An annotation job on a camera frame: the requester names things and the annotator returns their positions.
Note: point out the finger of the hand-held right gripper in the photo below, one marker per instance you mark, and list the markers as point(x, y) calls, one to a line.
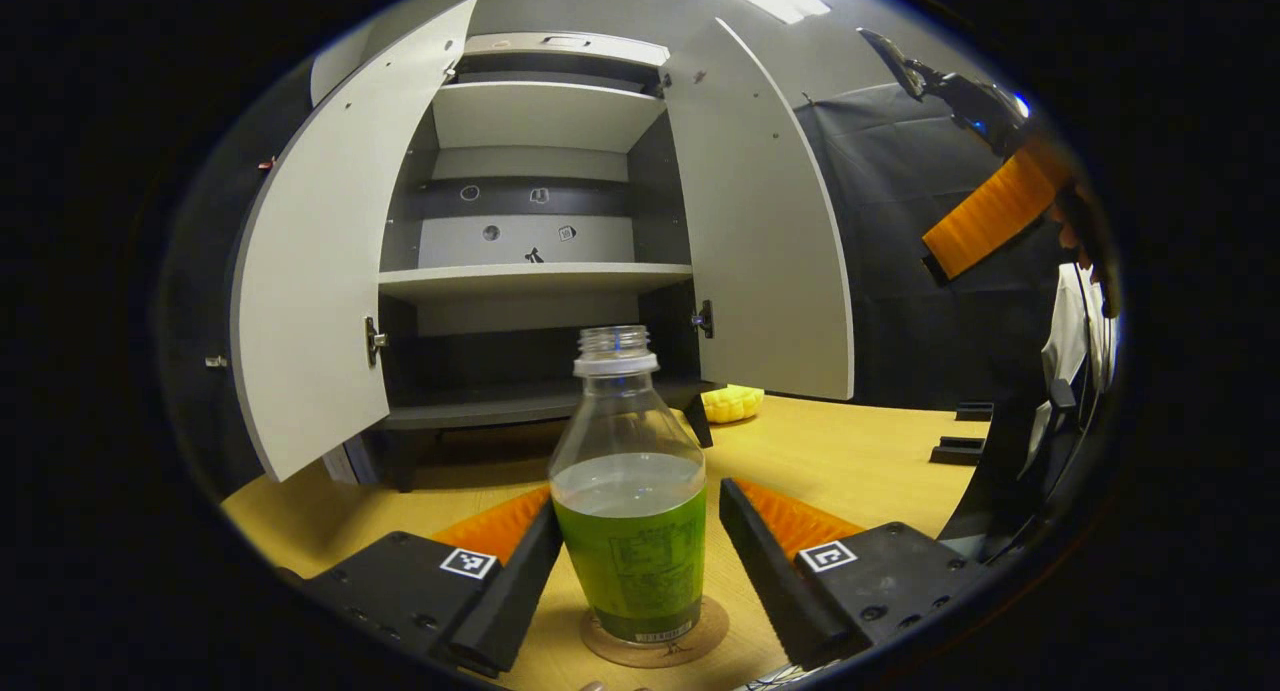
point(990, 216)

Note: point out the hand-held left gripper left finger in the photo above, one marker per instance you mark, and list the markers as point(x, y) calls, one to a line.
point(520, 581)

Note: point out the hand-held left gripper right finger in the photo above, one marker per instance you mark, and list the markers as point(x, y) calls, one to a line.
point(765, 571)

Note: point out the round cork coaster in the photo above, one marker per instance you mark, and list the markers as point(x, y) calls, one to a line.
point(705, 633)

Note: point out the clear bottle with green label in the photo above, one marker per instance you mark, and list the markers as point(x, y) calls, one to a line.
point(630, 551)

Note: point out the white cabinet door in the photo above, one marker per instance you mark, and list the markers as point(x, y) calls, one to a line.
point(320, 271)
point(760, 241)

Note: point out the white and grey cabinet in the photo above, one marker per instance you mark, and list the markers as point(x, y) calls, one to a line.
point(540, 121)

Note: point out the black phone stand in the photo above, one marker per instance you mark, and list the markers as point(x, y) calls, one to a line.
point(960, 91)

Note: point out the black backdrop cloth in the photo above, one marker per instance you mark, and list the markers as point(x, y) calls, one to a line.
point(900, 321)
point(215, 271)

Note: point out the person's white shirt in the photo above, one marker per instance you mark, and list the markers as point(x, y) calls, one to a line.
point(1072, 331)

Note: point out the yellow bumpy toy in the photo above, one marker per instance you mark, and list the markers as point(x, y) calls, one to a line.
point(732, 404)

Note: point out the small black block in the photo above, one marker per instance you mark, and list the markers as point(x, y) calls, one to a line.
point(958, 452)
point(974, 411)

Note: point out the thin grey book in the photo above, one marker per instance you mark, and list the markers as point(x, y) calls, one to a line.
point(337, 463)

